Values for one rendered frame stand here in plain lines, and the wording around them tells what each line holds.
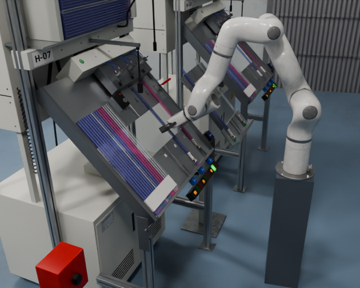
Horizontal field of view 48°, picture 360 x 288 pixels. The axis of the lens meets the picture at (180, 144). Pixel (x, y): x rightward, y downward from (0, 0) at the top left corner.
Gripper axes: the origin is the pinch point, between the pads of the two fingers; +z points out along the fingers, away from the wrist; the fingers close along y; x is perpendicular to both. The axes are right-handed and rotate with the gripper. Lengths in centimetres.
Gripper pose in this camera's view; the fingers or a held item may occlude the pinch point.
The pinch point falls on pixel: (166, 126)
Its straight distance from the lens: 204.0
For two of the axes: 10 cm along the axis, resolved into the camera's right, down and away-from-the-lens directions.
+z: -7.4, 3.6, 5.7
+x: 5.3, 8.3, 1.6
